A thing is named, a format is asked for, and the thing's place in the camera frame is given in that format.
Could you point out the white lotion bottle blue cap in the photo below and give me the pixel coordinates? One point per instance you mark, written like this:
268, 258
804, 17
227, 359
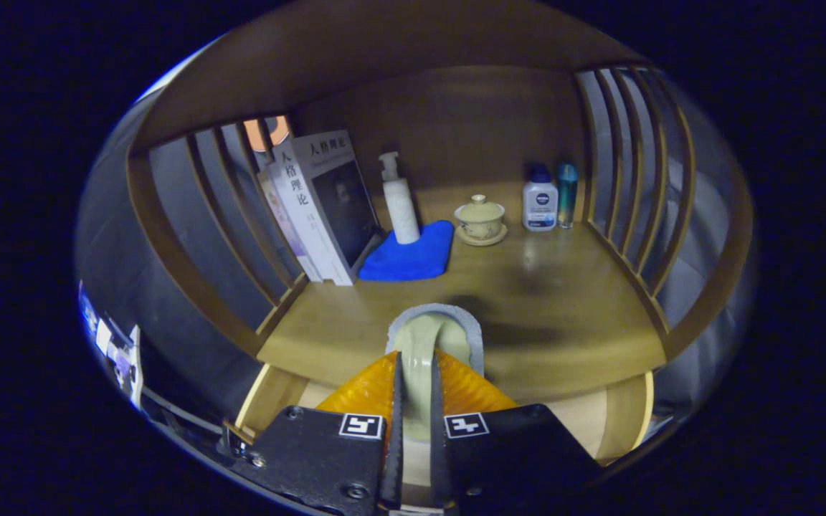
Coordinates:
540, 204

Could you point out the teal bottle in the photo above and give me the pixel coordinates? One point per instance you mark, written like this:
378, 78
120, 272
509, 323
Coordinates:
567, 193

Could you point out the wooden drawer with black knob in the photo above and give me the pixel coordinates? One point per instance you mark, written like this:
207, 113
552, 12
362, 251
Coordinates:
621, 416

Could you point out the wooden countertop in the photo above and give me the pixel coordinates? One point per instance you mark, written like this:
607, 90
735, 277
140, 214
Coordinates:
563, 301

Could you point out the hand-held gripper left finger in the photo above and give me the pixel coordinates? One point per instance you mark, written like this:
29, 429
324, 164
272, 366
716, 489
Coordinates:
393, 459

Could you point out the white pump bottle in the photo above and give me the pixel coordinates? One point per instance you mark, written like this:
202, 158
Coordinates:
400, 208

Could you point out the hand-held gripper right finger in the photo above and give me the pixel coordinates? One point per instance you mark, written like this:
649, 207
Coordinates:
437, 459

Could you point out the beige lidded teacup with saucer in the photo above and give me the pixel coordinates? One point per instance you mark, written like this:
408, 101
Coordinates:
481, 218

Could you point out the wooden cabinet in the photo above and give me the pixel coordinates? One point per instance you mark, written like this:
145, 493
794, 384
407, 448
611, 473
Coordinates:
456, 122

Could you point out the thin white purple book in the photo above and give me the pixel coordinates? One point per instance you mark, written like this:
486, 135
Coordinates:
285, 222

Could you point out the thick white book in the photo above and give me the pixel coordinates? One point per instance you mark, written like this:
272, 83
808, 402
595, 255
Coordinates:
327, 208

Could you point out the blue cloth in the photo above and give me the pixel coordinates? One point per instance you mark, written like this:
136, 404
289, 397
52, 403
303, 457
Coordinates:
413, 258

